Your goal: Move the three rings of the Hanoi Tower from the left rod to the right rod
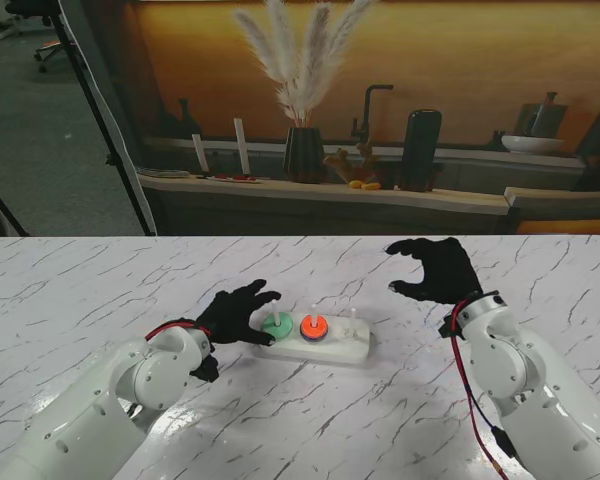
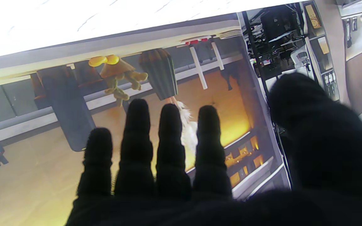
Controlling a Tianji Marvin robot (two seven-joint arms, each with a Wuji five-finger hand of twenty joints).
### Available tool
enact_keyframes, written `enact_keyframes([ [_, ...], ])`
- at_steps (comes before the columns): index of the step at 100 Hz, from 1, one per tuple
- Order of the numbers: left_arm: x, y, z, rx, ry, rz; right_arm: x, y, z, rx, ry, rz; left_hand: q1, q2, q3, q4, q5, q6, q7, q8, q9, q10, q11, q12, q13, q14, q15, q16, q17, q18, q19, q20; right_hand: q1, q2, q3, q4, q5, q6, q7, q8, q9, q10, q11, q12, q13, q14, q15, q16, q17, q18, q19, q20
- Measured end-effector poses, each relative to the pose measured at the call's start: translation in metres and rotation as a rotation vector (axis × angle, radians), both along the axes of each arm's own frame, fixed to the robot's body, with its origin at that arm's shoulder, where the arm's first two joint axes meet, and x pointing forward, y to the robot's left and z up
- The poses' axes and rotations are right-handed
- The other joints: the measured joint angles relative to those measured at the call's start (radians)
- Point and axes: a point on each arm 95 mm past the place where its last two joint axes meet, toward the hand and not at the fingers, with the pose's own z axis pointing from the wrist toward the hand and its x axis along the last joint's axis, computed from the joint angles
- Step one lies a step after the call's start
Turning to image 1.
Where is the printed kitchen backdrop banner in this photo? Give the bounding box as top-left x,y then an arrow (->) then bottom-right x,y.
49,0 -> 600,237

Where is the white desk frame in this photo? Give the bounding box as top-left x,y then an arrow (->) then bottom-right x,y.
0,0 -> 24,50

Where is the white Hanoi base with rods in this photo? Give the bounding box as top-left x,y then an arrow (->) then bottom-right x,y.
252,298 -> 374,369

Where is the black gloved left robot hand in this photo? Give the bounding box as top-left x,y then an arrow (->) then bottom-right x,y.
195,278 -> 283,347

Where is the black office chair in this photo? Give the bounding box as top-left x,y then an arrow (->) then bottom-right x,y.
3,0 -> 69,74

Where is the red cable on left arm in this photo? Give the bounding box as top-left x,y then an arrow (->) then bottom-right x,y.
144,322 -> 211,344

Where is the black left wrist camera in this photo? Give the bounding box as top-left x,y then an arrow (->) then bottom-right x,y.
189,354 -> 220,384

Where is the red cable on arm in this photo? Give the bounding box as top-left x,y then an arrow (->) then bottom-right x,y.
144,322 -> 211,344
449,304 -> 516,471

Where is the black backdrop stand pole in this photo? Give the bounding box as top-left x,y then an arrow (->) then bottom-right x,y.
44,0 -> 157,237

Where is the small orange ring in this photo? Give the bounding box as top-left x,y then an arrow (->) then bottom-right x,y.
299,314 -> 329,339

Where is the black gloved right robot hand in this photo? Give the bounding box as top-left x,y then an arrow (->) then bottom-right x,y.
384,236 -> 484,306

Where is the red cable on right arm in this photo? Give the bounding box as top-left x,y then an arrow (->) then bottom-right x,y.
449,304 -> 516,471

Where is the black stand leg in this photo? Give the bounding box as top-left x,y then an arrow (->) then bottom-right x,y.
0,169 -> 30,237

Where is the large green ring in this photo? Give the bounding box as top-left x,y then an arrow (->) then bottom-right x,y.
260,312 -> 295,339

